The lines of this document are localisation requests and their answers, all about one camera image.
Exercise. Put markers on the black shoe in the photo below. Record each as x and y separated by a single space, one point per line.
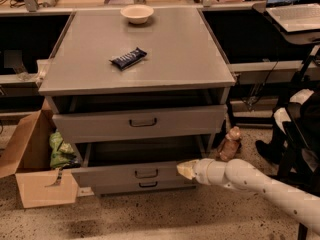
273 150

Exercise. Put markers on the plastic jar on floor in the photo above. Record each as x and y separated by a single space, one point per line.
228 147

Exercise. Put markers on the white bowl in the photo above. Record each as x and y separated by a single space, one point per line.
137 14

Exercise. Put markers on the grey drawer cabinet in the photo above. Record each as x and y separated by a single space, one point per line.
111 80

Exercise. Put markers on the green chip bag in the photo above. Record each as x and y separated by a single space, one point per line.
62 155

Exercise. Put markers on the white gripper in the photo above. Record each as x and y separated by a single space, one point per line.
201 172

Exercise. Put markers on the grey drawer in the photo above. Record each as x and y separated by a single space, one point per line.
141 186
140 160
140 124

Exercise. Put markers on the black office chair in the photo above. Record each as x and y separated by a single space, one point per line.
300 165

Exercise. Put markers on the cardboard box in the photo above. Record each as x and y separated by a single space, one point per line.
27 157

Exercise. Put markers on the silver laptop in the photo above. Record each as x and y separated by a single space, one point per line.
295 15

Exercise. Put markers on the blue snack bar wrapper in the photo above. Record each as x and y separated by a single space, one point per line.
129 59

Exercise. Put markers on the grey bottom drawer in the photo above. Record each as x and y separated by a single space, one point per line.
141 186

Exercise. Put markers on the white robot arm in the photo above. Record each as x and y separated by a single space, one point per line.
240 175

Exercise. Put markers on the grey top drawer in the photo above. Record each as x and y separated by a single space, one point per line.
140 124

